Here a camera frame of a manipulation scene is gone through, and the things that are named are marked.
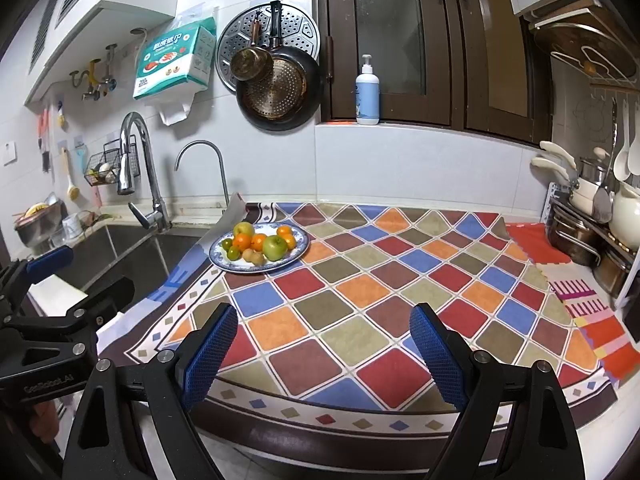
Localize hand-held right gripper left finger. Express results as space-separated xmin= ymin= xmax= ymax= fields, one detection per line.
xmin=62 ymin=304 xmax=239 ymax=480

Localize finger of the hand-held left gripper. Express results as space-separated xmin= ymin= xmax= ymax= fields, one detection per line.
xmin=0 ymin=246 xmax=74 ymax=321
xmin=2 ymin=277 xmax=136 ymax=346

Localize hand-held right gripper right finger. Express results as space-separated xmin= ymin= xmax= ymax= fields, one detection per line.
xmin=409 ymin=302 xmax=586 ymax=480

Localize blue patterned white plate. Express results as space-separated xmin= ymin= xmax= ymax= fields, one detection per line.
xmin=209 ymin=222 xmax=309 ymax=275

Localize large green apple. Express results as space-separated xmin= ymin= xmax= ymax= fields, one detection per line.
xmin=263 ymin=235 xmax=289 ymax=262

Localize steel bowl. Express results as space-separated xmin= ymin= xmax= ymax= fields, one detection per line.
xmin=14 ymin=202 xmax=69 ymax=249

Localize white cup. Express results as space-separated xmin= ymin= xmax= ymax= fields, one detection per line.
xmin=62 ymin=212 xmax=84 ymax=241

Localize steel sink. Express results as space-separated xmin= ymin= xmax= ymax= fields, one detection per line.
xmin=30 ymin=222 xmax=211 ymax=321

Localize yellow dish brush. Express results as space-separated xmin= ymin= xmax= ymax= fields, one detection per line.
xmin=59 ymin=147 xmax=82 ymax=202

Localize colourful diamond pattern tablecloth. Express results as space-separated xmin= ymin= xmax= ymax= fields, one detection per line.
xmin=95 ymin=192 xmax=621 ymax=461

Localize chrome mixer faucet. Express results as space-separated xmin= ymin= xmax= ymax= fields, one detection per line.
xmin=117 ymin=112 xmax=172 ymax=233

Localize orange patterned mat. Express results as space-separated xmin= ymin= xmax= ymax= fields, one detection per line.
xmin=505 ymin=222 xmax=640 ymax=381

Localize large steel pot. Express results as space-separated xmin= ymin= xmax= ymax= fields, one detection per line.
xmin=594 ymin=240 xmax=640 ymax=297
xmin=547 ymin=205 xmax=608 ymax=267

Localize metal pipe valves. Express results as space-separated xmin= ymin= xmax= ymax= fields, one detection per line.
xmin=70 ymin=45 xmax=119 ymax=102

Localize thin curved steel faucet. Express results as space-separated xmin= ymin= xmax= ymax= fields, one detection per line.
xmin=174 ymin=140 xmax=229 ymax=206

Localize white paper towel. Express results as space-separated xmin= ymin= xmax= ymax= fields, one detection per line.
xmin=159 ymin=92 xmax=194 ymax=126

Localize steel ladle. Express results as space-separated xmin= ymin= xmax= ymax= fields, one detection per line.
xmin=592 ymin=97 xmax=619 ymax=224

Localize green white tissue package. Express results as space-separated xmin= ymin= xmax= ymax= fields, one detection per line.
xmin=132 ymin=16 xmax=218 ymax=101

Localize white kettle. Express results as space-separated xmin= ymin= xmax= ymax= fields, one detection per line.
xmin=611 ymin=180 xmax=640 ymax=252

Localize steel pot with lid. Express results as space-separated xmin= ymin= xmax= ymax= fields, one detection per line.
xmin=579 ymin=157 xmax=609 ymax=187

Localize white blue pump bottle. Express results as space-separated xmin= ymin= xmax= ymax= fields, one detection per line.
xmin=355 ymin=54 xmax=382 ymax=126

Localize brass perforated strainer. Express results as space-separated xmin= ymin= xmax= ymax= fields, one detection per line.
xmin=245 ymin=57 xmax=307 ymax=120

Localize small brass pot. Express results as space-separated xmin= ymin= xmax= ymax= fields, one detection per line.
xmin=230 ymin=10 xmax=275 ymax=82

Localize black frying pan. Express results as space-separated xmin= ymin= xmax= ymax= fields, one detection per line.
xmin=236 ymin=2 xmax=324 ymax=134

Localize perforated steel steamer plate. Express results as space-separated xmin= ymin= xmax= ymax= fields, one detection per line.
xmin=216 ymin=2 xmax=321 ymax=93

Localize black wire basket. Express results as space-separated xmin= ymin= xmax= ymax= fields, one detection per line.
xmin=85 ymin=141 xmax=137 ymax=187

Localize white handled saucepan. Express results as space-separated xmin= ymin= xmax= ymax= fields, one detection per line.
xmin=531 ymin=156 xmax=596 ymax=213
xmin=540 ymin=141 xmax=598 ymax=211

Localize white vented wall cabinet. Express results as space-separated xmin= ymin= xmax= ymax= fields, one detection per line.
xmin=0 ymin=0 xmax=187 ymax=107

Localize dark wooden window frame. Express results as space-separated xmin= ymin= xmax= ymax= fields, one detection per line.
xmin=312 ymin=0 xmax=553 ymax=146

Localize metal wall rack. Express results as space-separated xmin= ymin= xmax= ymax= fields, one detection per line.
xmin=520 ymin=0 xmax=640 ymax=95

